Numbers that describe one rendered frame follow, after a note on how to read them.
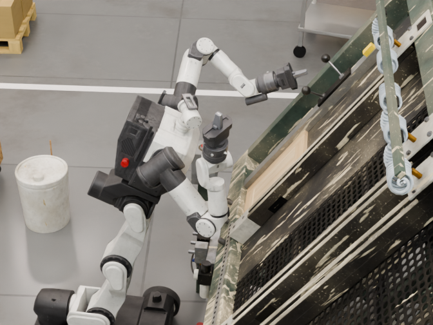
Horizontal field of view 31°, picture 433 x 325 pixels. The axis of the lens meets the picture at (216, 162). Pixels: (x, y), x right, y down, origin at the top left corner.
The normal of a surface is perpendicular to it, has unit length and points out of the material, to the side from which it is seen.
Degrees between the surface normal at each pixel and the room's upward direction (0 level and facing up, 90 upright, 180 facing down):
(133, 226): 90
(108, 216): 0
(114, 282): 90
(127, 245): 90
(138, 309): 0
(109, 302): 90
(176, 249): 0
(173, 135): 23
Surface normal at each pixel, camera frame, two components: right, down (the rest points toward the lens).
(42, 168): 0.03, -0.82
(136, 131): -0.12, 0.59
